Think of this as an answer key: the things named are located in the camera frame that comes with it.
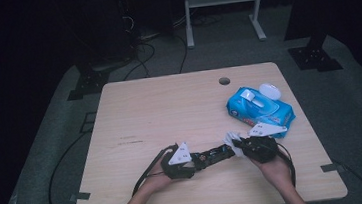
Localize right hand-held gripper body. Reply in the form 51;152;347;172
237;119;292;166

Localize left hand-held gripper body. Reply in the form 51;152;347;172
158;140;197;182

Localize white wet wipe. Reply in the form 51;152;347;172
221;128;249;160

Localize blue toy car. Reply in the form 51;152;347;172
189;142;239;173

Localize blue wet wipes pack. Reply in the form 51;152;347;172
223;79;299;145

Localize person's left hand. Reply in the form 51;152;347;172
136;156;180;196

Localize person's right hand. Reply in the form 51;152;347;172
249;151;295;190

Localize grey tape strip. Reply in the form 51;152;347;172
320;162;344;174
68;190;92;204

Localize black stand base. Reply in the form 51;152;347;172
64;66;114;102
285;32;345;76

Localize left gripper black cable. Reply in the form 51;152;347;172
127;144;183;197

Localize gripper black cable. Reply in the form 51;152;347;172
127;144;183;197
274;140;299;189

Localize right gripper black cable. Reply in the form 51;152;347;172
274;140;299;189

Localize thin black floor cable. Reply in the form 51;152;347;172
330;156;362;204

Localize black floor cable bundle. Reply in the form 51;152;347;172
115;9;191;83

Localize long black floor cable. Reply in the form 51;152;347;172
42;130;100;204

